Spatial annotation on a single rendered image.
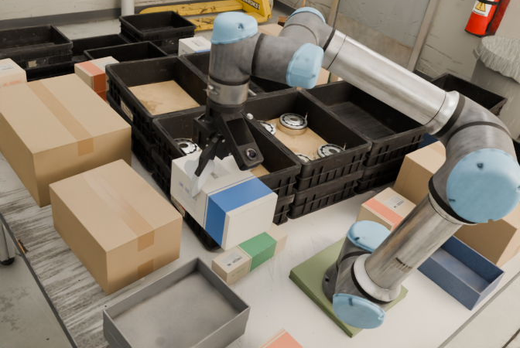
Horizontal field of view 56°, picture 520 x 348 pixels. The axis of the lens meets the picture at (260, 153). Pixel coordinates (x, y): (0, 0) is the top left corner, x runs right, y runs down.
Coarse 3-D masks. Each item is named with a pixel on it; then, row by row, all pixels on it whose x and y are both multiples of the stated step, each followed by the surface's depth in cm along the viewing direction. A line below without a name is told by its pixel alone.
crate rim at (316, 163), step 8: (264, 96) 175; (272, 96) 176; (304, 96) 180; (320, 104) 176; (328, 112) 172; (256, 120) 160; (336, 120) 169; (264, 128) 157; (352, 128) 165; (272, 136) 154; (360, 136) 162; (280, 144) 151; (368, 144) 158; (344, 152) 152; (352, 152) 154; (360, 152) 157; (312, 160) 146; (320, 160) 146; (328, 160) 148; (336, 160) 151; (304, 168) 144; (312, 168) 146
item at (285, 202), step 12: (156, 156) 155; (156, 168) 159; (156, 180) 161; (168, 180) 154; (168, 192) 156; (276, 204) 145; (288, 204) 151; (276, 216) 151; (192, 228) 146; (204, 240) 141
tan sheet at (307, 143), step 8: (272, 120) 182; (280, 136) 173; (288, 136) 174; (296, 136) 175; (304, 136) 176; (312, 136) 176; (288, 144) 170; (296, 144) 171; (304, 144) 171; (312, 144) 172; (320, 144) 173; (296, 152) 166; (304, 152) 167; (312, 152) 168
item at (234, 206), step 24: (216, 168) 102; (216, 192) 95; (240, 192) 96; (264, 192) 97; (192, 216) 102; (216, 216) 94; (240, 216) 92; (264, 216) 98; (216, 240) 96; (240, 240) 97
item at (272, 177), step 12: (204, 108) 162; (156, 120) 152; (156, 132) 150; (264, 132) 155; (168, 144) 145; (276, 144) 150; (180, 156) 139; (288, 156) 146; (288, 168) 141; (300, 168) 143; (264, 180) 135; (276, 180) 139
